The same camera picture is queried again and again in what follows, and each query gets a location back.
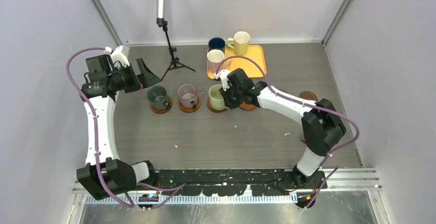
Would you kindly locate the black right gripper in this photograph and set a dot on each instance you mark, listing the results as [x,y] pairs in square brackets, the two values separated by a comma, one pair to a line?
[229,102]

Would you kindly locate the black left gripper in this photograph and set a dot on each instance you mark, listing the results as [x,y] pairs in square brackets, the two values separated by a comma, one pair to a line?
[145,79]

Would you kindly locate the dark green mug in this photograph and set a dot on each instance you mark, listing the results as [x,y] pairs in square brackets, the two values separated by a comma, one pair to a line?
[158,98]

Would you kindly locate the light green mug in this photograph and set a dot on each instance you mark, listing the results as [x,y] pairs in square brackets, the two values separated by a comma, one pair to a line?
[216,100]

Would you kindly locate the pink mug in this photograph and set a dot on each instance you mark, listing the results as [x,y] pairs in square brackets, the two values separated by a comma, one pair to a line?
[214,58]

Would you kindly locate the mauve mug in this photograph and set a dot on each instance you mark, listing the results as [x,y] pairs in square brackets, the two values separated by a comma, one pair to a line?
[187,92]

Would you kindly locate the yellow cream mug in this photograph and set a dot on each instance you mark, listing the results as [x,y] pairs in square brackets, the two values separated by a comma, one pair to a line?
[239,42]

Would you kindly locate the navy blue mug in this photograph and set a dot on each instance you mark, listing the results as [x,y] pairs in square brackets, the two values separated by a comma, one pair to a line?
[217,44]

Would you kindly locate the dark walnut small coaster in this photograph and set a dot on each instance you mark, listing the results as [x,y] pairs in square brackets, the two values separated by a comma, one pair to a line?
[308,95]

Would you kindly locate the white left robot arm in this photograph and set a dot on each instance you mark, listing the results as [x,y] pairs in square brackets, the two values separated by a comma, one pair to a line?
[104,172]

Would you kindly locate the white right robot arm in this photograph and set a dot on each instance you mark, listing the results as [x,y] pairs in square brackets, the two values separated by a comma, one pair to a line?
[322,128]

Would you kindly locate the brown wooden coaster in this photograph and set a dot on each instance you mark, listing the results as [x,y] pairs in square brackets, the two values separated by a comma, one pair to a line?
[161,107]
[210,107]
[246,106]
[195,105]

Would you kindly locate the yellow serving tray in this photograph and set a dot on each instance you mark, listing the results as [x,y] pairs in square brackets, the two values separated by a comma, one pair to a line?
[255,53]

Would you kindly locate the black tripod stand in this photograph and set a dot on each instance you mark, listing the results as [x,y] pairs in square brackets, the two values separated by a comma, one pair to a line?
[163,24]

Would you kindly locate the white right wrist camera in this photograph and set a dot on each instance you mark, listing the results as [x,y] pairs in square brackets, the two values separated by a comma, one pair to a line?
[223,77]

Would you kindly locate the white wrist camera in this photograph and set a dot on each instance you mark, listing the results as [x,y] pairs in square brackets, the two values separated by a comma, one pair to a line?
[223,77]
[119,54]

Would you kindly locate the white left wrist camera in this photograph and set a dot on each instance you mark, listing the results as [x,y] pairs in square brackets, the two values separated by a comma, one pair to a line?
[119,54]

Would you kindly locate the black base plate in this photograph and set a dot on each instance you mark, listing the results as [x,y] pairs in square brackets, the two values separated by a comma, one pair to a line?
[235,182]

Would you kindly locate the aluminium frame rail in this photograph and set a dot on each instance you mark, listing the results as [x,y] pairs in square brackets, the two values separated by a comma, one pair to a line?
[336,180]

